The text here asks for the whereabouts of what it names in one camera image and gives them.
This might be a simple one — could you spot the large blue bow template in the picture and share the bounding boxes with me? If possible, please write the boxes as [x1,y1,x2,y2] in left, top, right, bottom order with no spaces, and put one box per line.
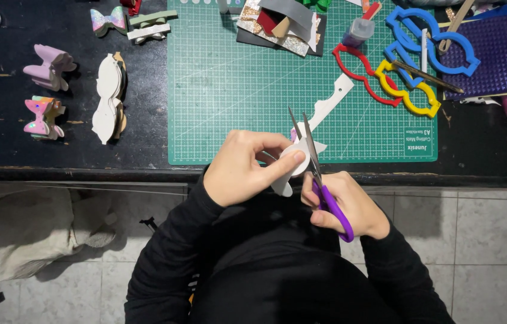
[385,6,482,77]

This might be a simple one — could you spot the lilac bow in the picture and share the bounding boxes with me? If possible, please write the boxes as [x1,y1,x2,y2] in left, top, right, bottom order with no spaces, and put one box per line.
[22,43,78,92]

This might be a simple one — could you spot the glue bottle with red cap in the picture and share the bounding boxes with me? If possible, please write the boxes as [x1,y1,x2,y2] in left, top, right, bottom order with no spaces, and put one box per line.
[342,2,383,48]

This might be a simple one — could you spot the white cut-out bow piece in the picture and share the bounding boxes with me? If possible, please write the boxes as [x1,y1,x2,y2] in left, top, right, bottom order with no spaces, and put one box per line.
[270,127,328,198]

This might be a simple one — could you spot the purple holographic sheet stack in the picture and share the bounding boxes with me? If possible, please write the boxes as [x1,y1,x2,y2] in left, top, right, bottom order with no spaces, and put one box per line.
[437,4,507,101]

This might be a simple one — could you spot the beige cloth bag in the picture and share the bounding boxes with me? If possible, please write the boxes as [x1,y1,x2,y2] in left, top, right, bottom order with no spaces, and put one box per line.
[0,184,118,282]

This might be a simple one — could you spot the pile of glitter fabric scraps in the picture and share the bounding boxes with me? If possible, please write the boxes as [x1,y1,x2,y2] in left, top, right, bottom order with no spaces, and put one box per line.
[236,0,328,58]

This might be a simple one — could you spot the white scrap strip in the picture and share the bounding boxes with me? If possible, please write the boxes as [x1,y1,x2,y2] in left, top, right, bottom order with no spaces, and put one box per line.
[296,73,355,136]

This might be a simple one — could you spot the green ribbon bow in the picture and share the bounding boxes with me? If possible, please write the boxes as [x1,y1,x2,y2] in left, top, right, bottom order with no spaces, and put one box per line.
[302,0,333,13]

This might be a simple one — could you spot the pink iridescent bow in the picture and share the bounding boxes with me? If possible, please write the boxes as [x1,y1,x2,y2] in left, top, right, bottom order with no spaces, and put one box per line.
[23,95,66,140]

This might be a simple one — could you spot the stack of white bow cut-outs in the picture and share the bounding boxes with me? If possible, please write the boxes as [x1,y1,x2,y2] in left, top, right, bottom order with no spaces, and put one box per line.
[91,51,127,146]

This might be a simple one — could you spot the wooden stick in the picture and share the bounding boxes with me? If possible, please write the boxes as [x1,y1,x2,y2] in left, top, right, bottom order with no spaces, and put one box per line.
[438,0,476,54]

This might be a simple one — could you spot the red bow template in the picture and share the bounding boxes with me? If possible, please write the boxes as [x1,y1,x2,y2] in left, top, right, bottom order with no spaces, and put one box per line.
[332,43,403,108]

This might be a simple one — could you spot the holographic pastel bow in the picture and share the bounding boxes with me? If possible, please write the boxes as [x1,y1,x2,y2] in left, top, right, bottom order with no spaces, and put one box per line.
[90,6,128,38]

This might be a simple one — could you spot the person's right hand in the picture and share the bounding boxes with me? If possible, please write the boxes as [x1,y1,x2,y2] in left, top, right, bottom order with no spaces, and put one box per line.
[300,171,391,240]

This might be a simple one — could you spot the small blue bow template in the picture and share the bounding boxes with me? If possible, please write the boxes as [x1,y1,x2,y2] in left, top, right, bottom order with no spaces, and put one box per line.
[383,40,427,89]

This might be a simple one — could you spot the green and white bow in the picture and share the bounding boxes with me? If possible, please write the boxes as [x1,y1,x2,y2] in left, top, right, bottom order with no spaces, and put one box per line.
[127,10,178,45]

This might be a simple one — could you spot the person's left hand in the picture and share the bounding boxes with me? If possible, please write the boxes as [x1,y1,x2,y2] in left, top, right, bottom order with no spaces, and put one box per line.
[203,130,307,208]

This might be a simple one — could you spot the green cutting mat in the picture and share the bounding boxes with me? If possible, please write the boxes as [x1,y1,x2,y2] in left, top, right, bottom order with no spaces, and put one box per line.
[166,0,438,166]

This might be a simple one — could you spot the red bow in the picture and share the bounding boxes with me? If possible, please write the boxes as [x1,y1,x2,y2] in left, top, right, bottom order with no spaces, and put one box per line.
[120,0,142,17]

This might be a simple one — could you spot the purple handled scissors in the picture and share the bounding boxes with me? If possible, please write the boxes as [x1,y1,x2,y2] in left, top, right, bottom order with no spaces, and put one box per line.
[288,106,355,243]

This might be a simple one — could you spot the yellow bow template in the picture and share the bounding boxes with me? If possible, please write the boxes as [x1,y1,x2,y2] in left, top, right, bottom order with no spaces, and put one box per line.
[374,59,441,119]

